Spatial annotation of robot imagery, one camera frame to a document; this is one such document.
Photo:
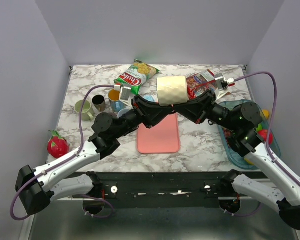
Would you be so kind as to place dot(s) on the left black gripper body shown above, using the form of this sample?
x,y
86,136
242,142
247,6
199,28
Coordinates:
x,y
132,119

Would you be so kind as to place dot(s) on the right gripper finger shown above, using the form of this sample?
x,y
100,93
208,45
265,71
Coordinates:
x,y
202,102
195,116

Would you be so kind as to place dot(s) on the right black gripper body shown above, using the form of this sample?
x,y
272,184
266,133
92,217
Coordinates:
x,y
216,114

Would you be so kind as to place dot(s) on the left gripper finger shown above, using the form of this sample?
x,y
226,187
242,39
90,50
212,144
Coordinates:
x,y
146,106
154,117

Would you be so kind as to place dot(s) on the light blue mug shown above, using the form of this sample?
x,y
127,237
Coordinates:
x,y
149,98

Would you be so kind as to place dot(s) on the grey mug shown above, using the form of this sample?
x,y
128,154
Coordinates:
x,y
122,112

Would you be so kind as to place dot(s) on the blue glazed mug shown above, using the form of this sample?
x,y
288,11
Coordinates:
x,y
114,100

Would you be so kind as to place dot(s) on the cream mug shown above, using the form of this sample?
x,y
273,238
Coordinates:
x,y
172,90

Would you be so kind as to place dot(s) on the brown mug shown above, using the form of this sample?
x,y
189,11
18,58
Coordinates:
x,y
99,103

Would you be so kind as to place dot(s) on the green mug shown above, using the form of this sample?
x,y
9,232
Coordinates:
x,y
86,110

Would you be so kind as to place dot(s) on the purple mug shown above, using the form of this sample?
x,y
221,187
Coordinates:
x,y
113,115

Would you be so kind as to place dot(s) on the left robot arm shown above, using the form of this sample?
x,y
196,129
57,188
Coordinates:
x,y
36,187

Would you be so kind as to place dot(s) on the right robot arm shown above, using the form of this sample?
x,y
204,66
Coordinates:
x,y
242,121

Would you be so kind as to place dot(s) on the red snack bag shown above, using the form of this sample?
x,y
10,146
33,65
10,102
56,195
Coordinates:
x,y
198,83

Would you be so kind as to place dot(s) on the purple grapes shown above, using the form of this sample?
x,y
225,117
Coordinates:
x,y
227,133

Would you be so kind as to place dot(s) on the pink tray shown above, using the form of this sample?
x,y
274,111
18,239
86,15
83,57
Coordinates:
x,y
163,138

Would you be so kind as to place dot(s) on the green chips bag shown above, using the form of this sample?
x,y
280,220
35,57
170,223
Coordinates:
x,y
136,75

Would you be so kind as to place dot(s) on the yellow fruit outside basket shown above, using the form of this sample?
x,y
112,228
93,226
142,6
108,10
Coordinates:
x,y
265,114

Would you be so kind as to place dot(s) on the red apple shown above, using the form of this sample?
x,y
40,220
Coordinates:
x,y
263,133

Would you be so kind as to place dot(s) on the yellow banana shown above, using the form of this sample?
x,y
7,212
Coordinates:
x,y
248,161

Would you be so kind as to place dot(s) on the blue plastic fruit basket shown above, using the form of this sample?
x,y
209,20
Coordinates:
x,y
233,157

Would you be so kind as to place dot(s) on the red dragon fruit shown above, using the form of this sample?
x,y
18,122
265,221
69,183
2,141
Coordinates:
x,y
57,145

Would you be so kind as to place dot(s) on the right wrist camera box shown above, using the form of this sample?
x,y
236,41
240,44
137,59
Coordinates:
x,y
222,85

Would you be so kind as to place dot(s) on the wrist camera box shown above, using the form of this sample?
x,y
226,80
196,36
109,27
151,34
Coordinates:
x,y
222,85
125,93

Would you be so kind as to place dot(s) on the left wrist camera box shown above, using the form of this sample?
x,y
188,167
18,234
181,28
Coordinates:
x,y
125,93

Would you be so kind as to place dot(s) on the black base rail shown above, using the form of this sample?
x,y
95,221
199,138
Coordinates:
x,y
152,190

